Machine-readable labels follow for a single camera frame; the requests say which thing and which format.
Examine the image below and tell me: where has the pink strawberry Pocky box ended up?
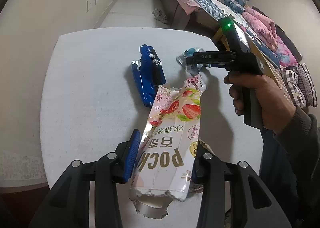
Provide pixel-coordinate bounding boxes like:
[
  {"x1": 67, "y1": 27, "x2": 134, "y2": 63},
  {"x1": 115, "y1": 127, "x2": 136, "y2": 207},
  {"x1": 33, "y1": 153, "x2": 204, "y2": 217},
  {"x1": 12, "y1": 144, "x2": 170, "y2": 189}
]
[{"x1": 129, "y1": 74, "x2": 206, "y2": 201}]

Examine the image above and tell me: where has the clear blue wrapper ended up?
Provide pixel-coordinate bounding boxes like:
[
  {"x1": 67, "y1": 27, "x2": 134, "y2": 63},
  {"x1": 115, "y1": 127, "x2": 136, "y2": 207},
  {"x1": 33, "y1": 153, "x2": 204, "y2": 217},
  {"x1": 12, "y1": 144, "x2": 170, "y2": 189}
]
[{"x1": 176, "y1": 47, "x2": 213, "y2": 77}]

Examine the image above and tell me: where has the blue snack wrapper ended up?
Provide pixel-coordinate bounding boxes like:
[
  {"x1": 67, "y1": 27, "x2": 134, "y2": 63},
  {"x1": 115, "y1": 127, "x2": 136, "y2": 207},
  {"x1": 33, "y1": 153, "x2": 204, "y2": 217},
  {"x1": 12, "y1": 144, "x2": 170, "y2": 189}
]
[{"x1": 131, "y1": 44, "x2": 167, "y2": 108}]

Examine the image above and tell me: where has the person's right hand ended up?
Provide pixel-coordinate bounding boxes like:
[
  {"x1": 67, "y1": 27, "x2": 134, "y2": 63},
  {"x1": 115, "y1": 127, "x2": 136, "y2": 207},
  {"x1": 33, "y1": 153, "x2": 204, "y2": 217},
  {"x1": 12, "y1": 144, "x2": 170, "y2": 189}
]
[{"x1": 224, "y1": 71, "x2": 296, "y2": 134}]

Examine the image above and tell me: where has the wooden bed footboard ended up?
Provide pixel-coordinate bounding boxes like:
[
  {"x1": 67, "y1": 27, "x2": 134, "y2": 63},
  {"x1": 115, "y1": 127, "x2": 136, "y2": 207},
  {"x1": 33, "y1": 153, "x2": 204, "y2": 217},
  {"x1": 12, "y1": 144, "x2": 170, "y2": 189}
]
[{"x1": 212, "y1": 27, "x2": 230, "y2": 51}]

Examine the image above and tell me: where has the navy cartoon blanket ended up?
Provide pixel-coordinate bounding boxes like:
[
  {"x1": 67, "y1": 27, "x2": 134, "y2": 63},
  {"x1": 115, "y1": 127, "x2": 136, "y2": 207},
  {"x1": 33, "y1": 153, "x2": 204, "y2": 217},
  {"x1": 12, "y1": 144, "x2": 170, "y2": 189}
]
[{"x1": 240, "y1": 25, "x2": 282, "y2": 69}]

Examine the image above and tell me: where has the pink folded blanket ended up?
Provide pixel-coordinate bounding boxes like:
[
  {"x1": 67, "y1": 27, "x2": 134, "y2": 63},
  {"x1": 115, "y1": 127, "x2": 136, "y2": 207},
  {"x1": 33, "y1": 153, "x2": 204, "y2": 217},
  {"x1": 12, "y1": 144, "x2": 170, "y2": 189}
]
[{"x1": 242, "y1": 7, "x2": 278, "y2": 52}]

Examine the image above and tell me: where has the pink floral pillow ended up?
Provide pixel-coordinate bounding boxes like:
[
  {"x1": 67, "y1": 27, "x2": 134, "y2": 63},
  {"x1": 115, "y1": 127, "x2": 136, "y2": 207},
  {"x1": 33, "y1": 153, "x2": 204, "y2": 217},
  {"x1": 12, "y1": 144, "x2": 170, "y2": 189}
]
[{"x1": 276, "y1": 36, "x2": 298, "y2": 68}]

